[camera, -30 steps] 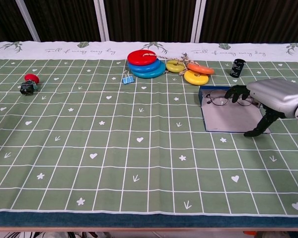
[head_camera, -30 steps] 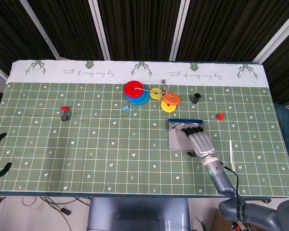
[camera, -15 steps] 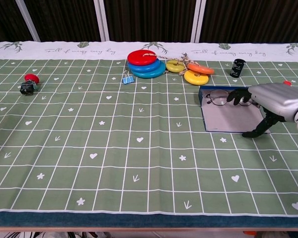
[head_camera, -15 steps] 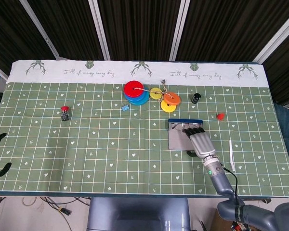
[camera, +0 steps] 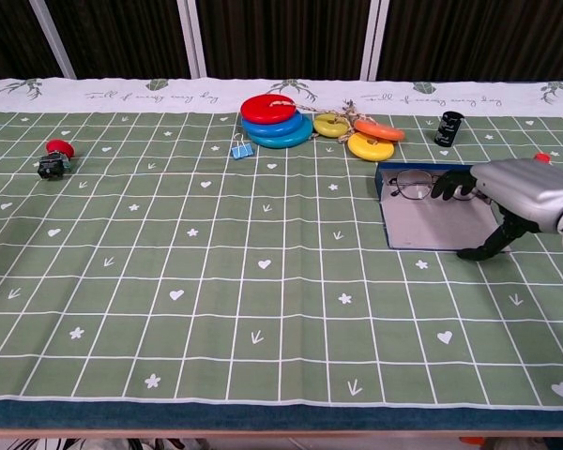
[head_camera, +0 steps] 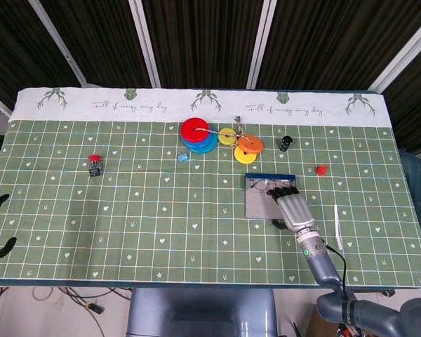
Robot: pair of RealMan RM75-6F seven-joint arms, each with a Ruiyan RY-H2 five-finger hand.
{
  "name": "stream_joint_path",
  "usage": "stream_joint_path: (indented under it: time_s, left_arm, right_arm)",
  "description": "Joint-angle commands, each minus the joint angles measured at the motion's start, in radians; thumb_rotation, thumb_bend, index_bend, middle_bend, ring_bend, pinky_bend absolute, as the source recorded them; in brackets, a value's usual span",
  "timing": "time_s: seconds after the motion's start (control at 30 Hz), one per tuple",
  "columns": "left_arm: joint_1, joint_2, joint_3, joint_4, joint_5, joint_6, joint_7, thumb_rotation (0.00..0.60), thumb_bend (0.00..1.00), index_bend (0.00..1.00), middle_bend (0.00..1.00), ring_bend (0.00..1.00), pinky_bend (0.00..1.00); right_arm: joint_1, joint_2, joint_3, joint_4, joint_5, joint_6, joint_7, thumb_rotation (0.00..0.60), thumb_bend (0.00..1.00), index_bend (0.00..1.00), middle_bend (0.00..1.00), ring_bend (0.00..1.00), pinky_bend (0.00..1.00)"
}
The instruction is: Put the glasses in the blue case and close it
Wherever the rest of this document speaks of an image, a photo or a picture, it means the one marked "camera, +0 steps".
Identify orange ring disc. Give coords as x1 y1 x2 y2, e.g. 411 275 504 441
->
354 118 406 143

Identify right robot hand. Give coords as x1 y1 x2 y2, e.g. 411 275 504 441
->
430 157 563 262

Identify braided string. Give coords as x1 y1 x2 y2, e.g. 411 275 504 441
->
269 97 373 144

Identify blue glasses case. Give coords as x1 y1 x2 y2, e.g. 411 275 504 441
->
375 161 512 253

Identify dark pleated curtain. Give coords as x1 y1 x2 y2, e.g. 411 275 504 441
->
0 0 563 83

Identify blue binder clip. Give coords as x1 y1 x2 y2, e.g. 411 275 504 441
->
230 132 256 161

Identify black cylinder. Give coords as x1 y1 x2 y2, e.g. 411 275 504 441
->
434 111 465 146

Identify thin-framed eyeglasses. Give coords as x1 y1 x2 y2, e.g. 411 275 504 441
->
388 169 492 204

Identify red emergency stop button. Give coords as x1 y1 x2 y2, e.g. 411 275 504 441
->
37 139 75 181

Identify red ring disc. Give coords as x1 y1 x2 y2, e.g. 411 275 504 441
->
240 94 297 126

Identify teal ring disc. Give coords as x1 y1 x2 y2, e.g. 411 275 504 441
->
247 114 314 149

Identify grey metal support bar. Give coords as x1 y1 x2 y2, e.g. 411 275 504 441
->
27 0 77 80
175 0 208 80
358 0 391 82

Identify blue ring disc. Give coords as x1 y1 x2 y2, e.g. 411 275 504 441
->
241 110 304 139

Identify small yellow-green ring disc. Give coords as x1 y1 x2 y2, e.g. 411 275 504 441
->
312 112 351 139

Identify dark blue under cloth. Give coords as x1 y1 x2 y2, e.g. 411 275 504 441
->
0 399 563 433

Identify yellow ring disc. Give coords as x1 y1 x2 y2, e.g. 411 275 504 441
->
347 132 396 163

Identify green grid tablecloth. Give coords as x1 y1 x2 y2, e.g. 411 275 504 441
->
0 77 563 407

